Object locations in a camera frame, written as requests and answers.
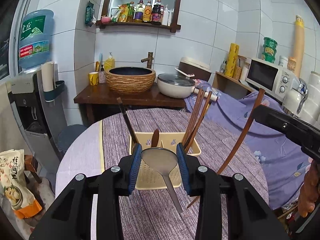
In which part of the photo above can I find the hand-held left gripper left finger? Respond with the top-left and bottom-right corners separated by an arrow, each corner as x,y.
29,143 -> 143,240

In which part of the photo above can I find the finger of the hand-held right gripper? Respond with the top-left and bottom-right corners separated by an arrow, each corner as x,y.
253,104 -> 320,158

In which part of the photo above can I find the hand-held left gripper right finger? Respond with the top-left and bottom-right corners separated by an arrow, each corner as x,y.
176,142 -> 291,240

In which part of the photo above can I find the cream plastic utensil holder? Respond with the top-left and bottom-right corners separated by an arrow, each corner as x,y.
129,131 -> 202,190

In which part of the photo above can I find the metal spoon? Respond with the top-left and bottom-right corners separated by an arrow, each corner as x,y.
140,147 -> 184,214

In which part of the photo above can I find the wooden spoon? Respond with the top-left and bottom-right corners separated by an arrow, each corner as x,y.
150,129 -> 160,148

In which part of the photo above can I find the brown wooden chopstick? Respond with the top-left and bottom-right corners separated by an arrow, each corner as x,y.
185,92 -> 210,152
187,88 -> 266,209
185,90 -> 206,148
186,91 -> 213,153
184,88 -> 203,146

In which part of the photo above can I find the dark handled utensil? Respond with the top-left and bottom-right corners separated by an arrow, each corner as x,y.
116,97 -> 140,145

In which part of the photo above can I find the person's right hand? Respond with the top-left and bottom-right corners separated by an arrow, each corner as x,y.
297,158 -> 317,218

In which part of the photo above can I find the white electric kettle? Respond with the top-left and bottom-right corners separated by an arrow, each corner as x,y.
281,77 -> 309,117

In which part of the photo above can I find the purple floral blanket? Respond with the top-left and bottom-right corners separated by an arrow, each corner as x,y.
184,78 -> 313,211

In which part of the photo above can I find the purple striped table mat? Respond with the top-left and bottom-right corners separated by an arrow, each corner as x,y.
102,108 -> 270,240

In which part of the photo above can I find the white microwave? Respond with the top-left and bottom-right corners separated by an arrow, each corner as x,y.
245,57 -> 298,98

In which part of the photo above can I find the white plastic bottle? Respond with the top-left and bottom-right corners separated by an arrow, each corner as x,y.
240,62 -> 251,81

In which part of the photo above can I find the wooden shelf box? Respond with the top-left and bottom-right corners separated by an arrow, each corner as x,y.
212,71 -> 253,97

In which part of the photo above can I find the glass jar with grains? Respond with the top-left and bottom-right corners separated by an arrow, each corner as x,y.
233,55 -> 247,79

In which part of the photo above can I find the dark wooden counter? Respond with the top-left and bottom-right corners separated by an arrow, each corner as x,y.
73,83 -> 187,126

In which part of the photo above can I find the tall beige roll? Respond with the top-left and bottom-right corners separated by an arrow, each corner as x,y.
292,15 -> 306,78

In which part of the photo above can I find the white pot with glass lid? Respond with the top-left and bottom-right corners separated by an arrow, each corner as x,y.
157,73 -> 220,99

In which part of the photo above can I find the yellow plastic wrap roll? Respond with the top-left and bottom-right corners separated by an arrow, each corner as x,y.
225,43 -> 239,78

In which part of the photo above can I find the woven brown basin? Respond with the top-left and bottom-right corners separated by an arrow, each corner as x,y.
105,66 -> 156,95

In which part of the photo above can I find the wooden stool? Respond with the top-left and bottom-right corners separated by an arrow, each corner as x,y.
23,154 -> 42,184

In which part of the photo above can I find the brown and white rice cooker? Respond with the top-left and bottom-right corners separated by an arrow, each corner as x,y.
178,57 -> 211,82

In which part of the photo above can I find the yellow dish soap bottle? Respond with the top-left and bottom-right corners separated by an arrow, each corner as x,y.
104,52 -> 116,72

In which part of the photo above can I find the bronze faucet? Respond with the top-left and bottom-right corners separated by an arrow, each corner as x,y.
140,52 -> 154,69

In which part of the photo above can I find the orange snack bag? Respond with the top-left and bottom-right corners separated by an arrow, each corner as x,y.
0,149 -> 43,219

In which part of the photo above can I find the water dispenser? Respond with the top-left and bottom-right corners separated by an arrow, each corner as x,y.
6,68 -> 67,162

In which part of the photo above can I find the beige cover cloth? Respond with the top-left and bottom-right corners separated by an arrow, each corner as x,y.
0,82 -> 28,156

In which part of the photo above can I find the green label bottle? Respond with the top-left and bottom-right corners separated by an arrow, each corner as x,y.
127,1 -> 135,22

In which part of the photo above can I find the yellow seasoning packet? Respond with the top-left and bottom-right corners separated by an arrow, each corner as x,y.
111,4 -> 129,23

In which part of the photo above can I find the yellow label sauce bottle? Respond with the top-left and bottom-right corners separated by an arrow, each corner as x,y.
143,0 -> 153,23

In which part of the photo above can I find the cooking oil bottle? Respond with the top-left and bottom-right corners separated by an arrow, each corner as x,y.
134,0 -> 145,23

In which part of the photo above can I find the dark soy sauce bottle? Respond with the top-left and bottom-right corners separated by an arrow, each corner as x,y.
151,0 -> 164,25

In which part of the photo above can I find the wooden framed mirror shelf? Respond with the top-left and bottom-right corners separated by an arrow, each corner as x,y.
96,0 -> 188,33

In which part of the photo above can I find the green hanging packet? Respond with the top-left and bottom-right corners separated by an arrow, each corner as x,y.
85,1 -> 97,28

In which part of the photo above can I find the blue water jug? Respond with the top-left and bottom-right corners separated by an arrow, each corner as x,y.
18,9 -> 55,69

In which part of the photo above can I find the dark blue wall holder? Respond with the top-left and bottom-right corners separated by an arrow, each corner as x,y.
43,80 -> 66,103

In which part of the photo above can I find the window frame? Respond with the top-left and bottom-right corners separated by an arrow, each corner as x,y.
0,0 -> 36,81

